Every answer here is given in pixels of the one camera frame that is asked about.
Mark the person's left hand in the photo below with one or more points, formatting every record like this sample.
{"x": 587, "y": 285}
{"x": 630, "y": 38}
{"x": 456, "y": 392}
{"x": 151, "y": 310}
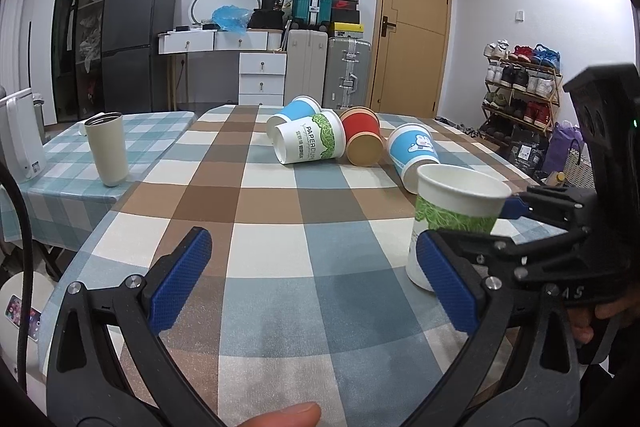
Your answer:
{"x": 287, "y": 416}

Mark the blue plastic bag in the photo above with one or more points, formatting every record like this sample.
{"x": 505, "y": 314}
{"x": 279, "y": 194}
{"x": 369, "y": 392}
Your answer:
{"x": 230, "y": 19}

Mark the wooden door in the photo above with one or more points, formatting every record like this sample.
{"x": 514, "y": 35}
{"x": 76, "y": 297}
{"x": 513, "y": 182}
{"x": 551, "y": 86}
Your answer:
{"x": 415, "y": 57}

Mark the white suitcase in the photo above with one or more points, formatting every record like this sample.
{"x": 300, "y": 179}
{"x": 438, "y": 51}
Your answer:
{"x": 305, "y": 67}

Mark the cream tumbler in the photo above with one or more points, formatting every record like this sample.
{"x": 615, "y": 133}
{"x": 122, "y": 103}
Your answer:
{"x": 106, "y": 152}

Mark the purple bag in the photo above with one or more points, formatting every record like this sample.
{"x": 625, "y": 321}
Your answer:
{"x": 562, "y": 147}

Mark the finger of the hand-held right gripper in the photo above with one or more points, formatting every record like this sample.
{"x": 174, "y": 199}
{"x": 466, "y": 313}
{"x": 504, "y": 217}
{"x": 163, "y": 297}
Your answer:
{"x": 520, "y": 254}
{"x": 515, "y": 208}

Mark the person's right hand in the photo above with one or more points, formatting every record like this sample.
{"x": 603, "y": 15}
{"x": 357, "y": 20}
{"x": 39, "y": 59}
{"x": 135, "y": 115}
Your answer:
{"x": 582, "y": 327}

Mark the blue cartoon paper cup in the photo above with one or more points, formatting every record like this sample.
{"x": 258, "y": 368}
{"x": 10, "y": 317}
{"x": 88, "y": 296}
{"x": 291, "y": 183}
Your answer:
{"x": 410, "y": 152}

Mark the smartphone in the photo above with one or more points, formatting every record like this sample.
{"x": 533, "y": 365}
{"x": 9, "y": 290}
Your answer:
{"x": 34, "y": 322}

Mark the dark grey fridge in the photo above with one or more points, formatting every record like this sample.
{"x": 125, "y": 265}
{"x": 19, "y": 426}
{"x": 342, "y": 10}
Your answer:
{"x": 135, "y": 32}

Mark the white drawer chest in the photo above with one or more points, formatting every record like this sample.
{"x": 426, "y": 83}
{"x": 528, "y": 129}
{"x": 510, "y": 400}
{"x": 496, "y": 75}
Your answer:
{"x": 262, "y": 79}

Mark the white paper cup green leaves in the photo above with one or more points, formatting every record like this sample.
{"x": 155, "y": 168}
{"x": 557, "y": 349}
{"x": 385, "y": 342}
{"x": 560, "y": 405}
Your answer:
{"x": 305, "y": 142}
{"x": 450, "y": 202}

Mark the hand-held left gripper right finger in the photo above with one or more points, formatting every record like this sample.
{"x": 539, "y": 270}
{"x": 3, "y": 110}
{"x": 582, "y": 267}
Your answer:
{"x": 445, "y": 287}

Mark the white appliance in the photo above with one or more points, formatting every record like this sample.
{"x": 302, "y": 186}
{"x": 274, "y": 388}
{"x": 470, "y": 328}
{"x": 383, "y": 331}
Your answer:
{"x": 22, "y": 132}

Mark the black printed bag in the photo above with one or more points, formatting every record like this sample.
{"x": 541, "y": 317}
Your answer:
{"x": 527, "y": 152}

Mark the red paper cup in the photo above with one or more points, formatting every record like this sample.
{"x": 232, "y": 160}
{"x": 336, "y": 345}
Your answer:
{"x": 361, "y": 127}

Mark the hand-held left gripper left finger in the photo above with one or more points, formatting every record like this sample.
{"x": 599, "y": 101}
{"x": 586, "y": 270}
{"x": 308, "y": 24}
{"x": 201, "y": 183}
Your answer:
{"x": 182, "y": 279}

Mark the oval mirror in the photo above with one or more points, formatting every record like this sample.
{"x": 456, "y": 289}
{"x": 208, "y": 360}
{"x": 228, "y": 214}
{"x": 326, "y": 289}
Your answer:
{"x": 200, "y": 2}

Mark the white dressing table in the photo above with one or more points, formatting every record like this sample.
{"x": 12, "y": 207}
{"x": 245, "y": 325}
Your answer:
{"x": 195, "y": 42}

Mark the yellow box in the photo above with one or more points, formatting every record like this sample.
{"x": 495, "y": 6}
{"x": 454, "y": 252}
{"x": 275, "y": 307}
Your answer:
{"x": 347, "y": 31}

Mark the black and red shoebox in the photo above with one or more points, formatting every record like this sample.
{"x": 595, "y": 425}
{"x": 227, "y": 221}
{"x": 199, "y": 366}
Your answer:
{"x": 346, "y": 13}

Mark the brown checked tablecloth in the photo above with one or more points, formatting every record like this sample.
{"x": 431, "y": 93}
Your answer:
{"x": 280, "y": 207}

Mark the white basket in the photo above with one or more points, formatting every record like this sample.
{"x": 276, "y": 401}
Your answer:
{"x": 580, "y": 169}

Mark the shoe rack with shoes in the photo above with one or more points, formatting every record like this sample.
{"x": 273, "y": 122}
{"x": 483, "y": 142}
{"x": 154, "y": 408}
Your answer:
{"x": 520, "y": 92}

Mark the white stool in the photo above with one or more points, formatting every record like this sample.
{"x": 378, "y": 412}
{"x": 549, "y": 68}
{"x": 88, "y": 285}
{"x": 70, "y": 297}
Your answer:
{"x": 10, "y": 347}

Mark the glass door cabinet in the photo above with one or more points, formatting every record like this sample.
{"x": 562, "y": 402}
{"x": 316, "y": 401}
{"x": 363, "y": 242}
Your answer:
{"x": 70, "y": 57}

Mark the silver suitcase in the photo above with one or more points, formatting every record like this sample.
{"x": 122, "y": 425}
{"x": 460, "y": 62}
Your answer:
{"x": 347, "y": 72}

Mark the plain blue paper cup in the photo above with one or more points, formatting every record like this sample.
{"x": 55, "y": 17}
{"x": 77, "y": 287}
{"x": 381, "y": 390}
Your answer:
{"x": 295, "y": 109}

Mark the teal checked tablecloth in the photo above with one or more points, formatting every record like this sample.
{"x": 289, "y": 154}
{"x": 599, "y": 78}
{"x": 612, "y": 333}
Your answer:
{"x": 145, "y": 137}

